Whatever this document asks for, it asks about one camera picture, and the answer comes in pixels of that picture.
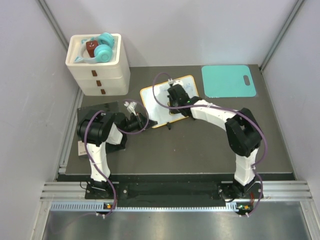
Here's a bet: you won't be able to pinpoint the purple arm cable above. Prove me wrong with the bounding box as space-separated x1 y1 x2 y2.
84 101 151 219
152 72 270 218

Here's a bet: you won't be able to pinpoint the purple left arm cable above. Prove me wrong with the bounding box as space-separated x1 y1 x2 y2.
84 101 151 219

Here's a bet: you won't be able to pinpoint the teal cutting board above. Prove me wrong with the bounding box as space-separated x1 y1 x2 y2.
201 65 257 98

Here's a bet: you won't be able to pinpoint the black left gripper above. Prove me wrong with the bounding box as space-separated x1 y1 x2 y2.
123 111 157 134

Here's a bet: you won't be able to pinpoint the brown cube toy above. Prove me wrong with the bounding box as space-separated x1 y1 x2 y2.
85 40 99 58

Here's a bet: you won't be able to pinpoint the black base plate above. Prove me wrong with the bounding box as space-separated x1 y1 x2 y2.
84 179 263 208

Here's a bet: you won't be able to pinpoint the white paper label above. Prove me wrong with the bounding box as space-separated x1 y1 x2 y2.
77 141 87 157

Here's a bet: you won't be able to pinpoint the black mat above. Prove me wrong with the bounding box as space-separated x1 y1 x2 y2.
76 101 127 153

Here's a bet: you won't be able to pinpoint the black whiteboard stand foot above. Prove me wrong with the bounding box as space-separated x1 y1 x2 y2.
166 122 172 130

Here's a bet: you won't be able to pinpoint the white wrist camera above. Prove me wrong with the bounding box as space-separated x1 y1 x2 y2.
167 78 183 87
123 101 137 116

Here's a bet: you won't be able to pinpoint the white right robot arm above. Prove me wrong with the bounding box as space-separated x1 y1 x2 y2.
167 84 262 198

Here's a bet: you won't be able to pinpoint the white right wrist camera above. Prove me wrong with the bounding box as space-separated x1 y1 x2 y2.
167 78 183 87

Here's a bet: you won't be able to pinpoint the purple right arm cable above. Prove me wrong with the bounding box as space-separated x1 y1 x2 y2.
152 72 270 218

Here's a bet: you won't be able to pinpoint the grey slotted cable duct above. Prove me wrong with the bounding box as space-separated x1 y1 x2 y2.
50 201 249 213

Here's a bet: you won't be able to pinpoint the white drawer storage box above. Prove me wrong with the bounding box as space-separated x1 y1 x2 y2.
65 33 131 96

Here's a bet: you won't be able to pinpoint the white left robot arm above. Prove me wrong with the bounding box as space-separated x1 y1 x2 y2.
76 110 158 199

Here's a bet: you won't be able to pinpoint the teal headphones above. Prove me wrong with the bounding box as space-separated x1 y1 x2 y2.
74 32 115 64

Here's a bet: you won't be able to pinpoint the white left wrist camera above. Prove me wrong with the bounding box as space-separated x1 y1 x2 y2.
123 101 137 116

